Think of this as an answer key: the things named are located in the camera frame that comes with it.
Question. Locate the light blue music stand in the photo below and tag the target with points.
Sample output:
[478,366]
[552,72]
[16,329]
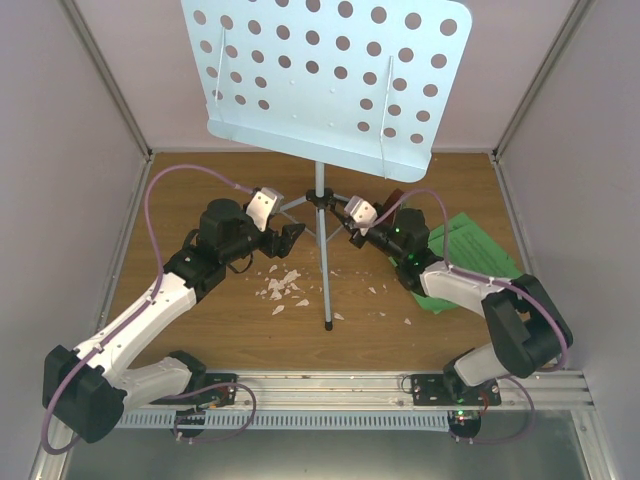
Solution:
[361,85]

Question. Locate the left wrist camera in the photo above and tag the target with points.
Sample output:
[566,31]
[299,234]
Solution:
[264,203]

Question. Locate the wooden metronome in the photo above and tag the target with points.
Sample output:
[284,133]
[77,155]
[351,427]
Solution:
[393,197]

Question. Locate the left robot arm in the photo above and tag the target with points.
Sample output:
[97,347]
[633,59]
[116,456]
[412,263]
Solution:
[90,387]

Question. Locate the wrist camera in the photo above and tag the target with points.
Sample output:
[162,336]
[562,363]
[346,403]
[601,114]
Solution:
[264,203]
[360,214]

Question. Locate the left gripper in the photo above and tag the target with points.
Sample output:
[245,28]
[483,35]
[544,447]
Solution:
[285,242]

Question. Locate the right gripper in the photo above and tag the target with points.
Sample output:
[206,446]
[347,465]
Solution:
[352,227]

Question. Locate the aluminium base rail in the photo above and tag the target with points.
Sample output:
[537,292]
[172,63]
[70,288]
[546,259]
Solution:
[349,391]

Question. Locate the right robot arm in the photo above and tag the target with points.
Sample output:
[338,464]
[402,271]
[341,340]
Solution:
[527,333]

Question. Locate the grey slotted cable duct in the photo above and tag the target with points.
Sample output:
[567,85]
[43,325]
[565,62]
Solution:
[292,420]

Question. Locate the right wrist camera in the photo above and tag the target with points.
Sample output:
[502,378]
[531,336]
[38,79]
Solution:
[360,214]

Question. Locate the green sheet music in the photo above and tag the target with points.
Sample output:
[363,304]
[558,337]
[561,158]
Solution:
[471,248]
[434,305]

